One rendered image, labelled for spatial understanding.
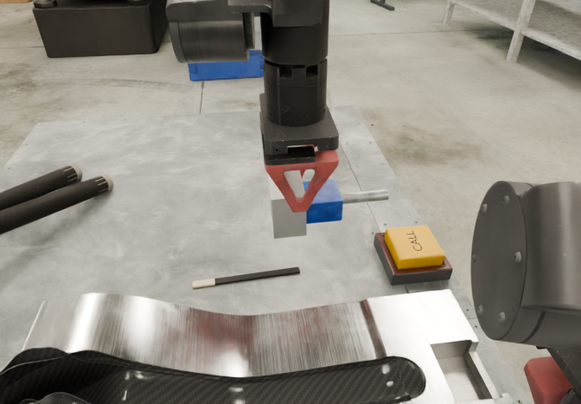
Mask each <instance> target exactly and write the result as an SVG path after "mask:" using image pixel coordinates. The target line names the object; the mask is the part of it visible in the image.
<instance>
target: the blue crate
mask: <svg viewBox="0 0 581 404"><path fill-rule="evenodd" d="M263 66H264V57H263V55H262V49H257V50H249V61H229V62H198V63H188V72H189V79H190V80H192V81H200V80H229V79H244V78H259V77H264V73H263Z"/></svg>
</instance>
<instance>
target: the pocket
mask: <svg viewBox="0 0 581 404"><path fill-rule="evenodd" d="M478 343H479V341H476V342H473V341H472V340H471V339H465V340H458V341H450V342H443V343H429V345H430V346H431V350H432V352H433V354H434V356H435V357H436V360H437V363H438V365H439V368H440V369H441V371H442V373H443V375H444V379H445V380H446V382H447V385H448V387H449V389H450V391H451V394H452V396H453V398H454V400H455V403H456V404H459V403H465V402H472V401H484V400H490V399H496V398H503V396H502V395H499V394H498V392H497V390H496V388H495V385H494V384H493V382H492V381H491V379H490V377H489V375H488V373H487V371H486V369H485V368H484V366H483V365H482V362H481V360H480V358H479V356H478V355H477V354H476V348H477V346H478Z"/></svg>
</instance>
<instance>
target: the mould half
mask: <svg viewBox="0 0 581 404"><path fill-rule="evenodd" d="M465 339H471V340H472V341H473V342H476V341H479V340H478V338H477V336H476V334H475V332H474V331H473V330H472V328H471V326H470V324H469V322H468V320H467V318H466V317H465V316H464V314H463V311H462V309H461V308H460V306H459V304H458V302H457V301H456V299H455V297H454V295H453V294H452V292H451V290H442V291H434V292H418V293H410V294H401V295H393V296H385V297H377V298H365V299H363V300H361V301H355V302H347V303H341V304H334V305H323V306H317V307H310V308H305V309H299V310H293V311H281V312H274V313H267V314H259V315H234V314H226V313H219V312H214V311H205V310H201V309H196V308H192V307H188V306H184V305H177V304H172V303H169V302H164V301H161V300H156V299H152V298H143V297H138V296H131V295H124V294H116V293H88V294H81V295H75V296H70V297H65V298H56V299H50V300H44V301H43V302H42V304H41V307H40V310H39V311H38V313H37V316H36V318H35V321H34V323H33V325H32V327H31V330H30V332H29V335H28V337H27V339H26V342H25V344H24V345H23V347H22V351H24V350H26V349H31V348H45V347H53V348H57V349H62V350H64V351H66V352H67V353H71V352H73V351H77V350H82V349H92V350H96V351H99V352H102V353H106V354H108V355H112V356H116V357H120V358H124V359H127V360H132V361H136V362H143V363H148V364H152V365H156V366H161V367H165V368H171V369H180V370H187V371H192V372H198V373H204V374H211V375H227V376H262V375H275V374H282V373H288V372H294V371H300V370H306V369H316V368H321V367H327V366H332V365H337V364H343V363H348V362H359V361H366V360H373V359H379V358H382V357H385V356H392V355H395V356H401V357H404V358H407V359H410V360H412V361H413V362H415V363H416V364H417V365H418V366H419V367H420V368H421V369H422V371H423V373H424V374H425V390H424V391H423V393H422V394H421V395H420V396H418V397H417V398H414V399H412V400H411V401H404V402H400V403H398V404H456V403H455V400H454V398H453V396H452V394H451V391H450V389H449V387H448V385H447V382H446V380H445V379H444V375H443V373H442V371H441V369H440V368H439V365H438V363H437V360H436V357H435V356H434V354H433V352H432V350H431V346H430V345H429V343H443V342H450V341H458V340H465ZM22 351H21V352H22Z"/></svg>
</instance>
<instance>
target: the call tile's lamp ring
mask: <svg viewBox="0 0 581 404"><path fill-rule="evenodd" d="M376 236H377V238H378V240H379V243H380V245H381V247H382V250H383V252H384V254H385V256H386V259H387V261H388V264H389V266H390V267H391V269H392V272H393V275H397V274H406V273H421V272H430V271H439V270H448V269H453V268H452V266H451V265H450V262H449V261H448V260H447V258H446V257H445V256H444V266H428V267H419V268H410V269H401V270H397V268H396V266H395V265H394V262H393V259H392V257H391V255H390V253H389V251H388V249H387V247H386V243H385V242H384V240H383V238H382V236H385V232H384V233H376Z"/></svg>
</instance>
